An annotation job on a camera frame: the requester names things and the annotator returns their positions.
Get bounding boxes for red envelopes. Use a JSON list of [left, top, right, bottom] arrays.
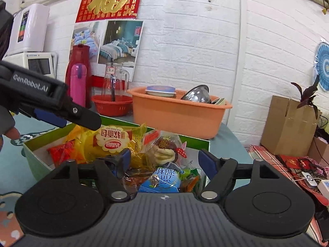
[[279, 154, 319, 175]]

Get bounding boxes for clear glass pitcher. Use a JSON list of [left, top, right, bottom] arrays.
[[101, 62, 130, 101]]

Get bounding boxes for brown clear snack packet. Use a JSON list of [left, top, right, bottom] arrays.
[[123, 172, 152, 194]]

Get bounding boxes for steel bowl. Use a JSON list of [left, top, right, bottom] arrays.
[[180, 85, 212, 104]]

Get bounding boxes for white water purifier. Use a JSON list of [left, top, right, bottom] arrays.
[[4, 3, 50, 57]]

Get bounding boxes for pink thermos bottle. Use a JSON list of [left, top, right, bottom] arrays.
[[70, 64, 86, 107]]

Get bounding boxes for green cardboard box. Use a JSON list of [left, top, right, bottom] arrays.
[[23, 115, 211, 193]]

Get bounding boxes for blue snack packet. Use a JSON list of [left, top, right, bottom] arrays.
[[139, 167, 181, 193]]

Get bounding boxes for small orange packet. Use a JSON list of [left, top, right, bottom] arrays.
[[180, 175, 200, 192]]

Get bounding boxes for large brown cardboard box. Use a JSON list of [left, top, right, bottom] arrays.
[[260, 95, 322, 157]]

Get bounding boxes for green snack packet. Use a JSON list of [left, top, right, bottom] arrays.
[[179, 168, 196, 178]]

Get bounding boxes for red plastic basin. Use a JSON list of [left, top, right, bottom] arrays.
[[91, 95, 133, 117]]

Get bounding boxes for orange plastic tub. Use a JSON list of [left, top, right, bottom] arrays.
[[127, 86, 233, 140]]

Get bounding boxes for black and white charger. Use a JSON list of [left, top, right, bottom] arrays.
[[301, 172, 320, 189]]

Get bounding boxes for white device with screen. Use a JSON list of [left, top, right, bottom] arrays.
[[1, 52, 58, 79]]

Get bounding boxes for red and gold wall poster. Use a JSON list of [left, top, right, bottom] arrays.
[[75, 0, 146, 23]]

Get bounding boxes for tall red vase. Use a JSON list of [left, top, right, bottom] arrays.
[[65, 44, 93, 108]]

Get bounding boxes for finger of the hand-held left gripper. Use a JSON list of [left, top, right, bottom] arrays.
[[60, 99, 102, 131], [19, 108, 68, 128]]

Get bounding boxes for bedding wall poster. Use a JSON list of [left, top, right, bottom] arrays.
[[70, 20, 144, 69]]

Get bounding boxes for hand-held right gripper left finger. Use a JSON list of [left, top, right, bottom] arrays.
[[50, 149, 132, 202]]

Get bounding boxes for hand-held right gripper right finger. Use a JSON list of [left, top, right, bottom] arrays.
[[198, 149, 279, 202]]

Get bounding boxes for yellow bread packet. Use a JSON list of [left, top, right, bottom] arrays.
[[65, 123, 148, 170]]

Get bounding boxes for small brown cardboard box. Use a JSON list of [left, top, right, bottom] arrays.
[[307, 136, 329, 166]]

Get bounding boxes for large blue round wall decoration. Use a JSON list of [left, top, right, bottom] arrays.
[[315, 40, 329, 91]]

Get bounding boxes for red plaid blanket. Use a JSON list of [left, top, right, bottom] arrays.
[[245, 145, 329, 245]]

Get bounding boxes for person's left hand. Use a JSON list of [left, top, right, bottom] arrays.
[[0, 105, 20, 153]]

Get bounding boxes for dark purple plant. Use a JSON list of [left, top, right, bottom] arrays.
[[291, 75, 320, 120]]

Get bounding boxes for small red packet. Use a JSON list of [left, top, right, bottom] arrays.
[[47, 140, 78, 165]]

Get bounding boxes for clear pastry packet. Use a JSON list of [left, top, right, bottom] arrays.
[[142, 129, 188, 165]]

